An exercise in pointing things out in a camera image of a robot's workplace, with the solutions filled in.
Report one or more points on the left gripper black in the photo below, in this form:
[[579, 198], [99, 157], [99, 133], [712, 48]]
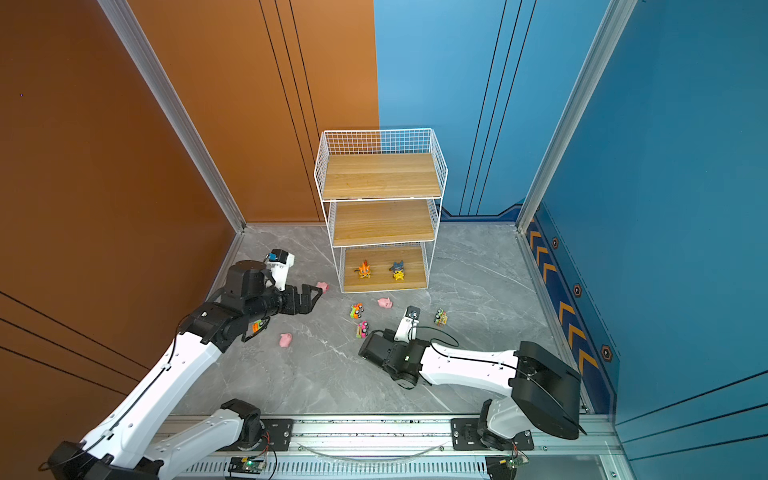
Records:
[[293, 306]]

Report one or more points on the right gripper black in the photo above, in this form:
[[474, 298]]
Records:
[[387, 336]]

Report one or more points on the pink pig toy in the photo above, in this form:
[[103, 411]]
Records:
[[285, 340], [384, 303]]

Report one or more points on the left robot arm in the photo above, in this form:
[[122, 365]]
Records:
[[122, 445]]

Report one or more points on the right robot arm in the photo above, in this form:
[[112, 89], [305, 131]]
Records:
[[534, 389]]

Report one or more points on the pink toy truck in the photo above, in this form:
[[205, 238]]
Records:
[[362, 329]]

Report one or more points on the green toy car right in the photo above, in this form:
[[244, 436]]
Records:
[[441, 318]]

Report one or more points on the orange pikachu figure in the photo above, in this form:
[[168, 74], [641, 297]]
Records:
[[364, 270]]

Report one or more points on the grey hooded pikachu figure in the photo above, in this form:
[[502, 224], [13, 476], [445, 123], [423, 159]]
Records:
[[398, 270]]

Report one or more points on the right circuit board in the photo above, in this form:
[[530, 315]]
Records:
[[505, 467]]

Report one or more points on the circuit board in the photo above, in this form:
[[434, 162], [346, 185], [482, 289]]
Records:
[[505, 467], [247, 465]]

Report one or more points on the left circuit board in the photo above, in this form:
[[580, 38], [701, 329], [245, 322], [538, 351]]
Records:
[[247, 465]]

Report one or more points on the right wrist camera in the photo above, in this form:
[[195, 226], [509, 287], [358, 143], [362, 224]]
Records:
[[406, 330]]

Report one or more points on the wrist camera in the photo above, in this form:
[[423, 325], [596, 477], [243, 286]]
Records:
[[406, 330], [278, 262]]

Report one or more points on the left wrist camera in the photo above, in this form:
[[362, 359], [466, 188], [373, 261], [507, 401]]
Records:
[[278, 262]]

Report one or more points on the aluminium rail frame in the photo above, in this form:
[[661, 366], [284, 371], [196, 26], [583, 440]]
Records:
[[418, 446]]

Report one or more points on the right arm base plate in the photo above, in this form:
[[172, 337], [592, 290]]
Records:
[[468, 435]]

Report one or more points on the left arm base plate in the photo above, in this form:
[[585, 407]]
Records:
[[275, 434]]

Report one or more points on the white wire wooden shelf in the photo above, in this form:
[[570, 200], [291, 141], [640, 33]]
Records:
[[382, 192]]

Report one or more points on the left aluminium corner post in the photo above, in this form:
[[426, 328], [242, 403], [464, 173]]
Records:
[[129, 31]]

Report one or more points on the aluminium corner post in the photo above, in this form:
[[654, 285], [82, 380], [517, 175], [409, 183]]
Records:
[[129, 31], [606, 39]]

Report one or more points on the right aluminium corner post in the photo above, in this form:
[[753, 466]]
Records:
[[606, 39]]

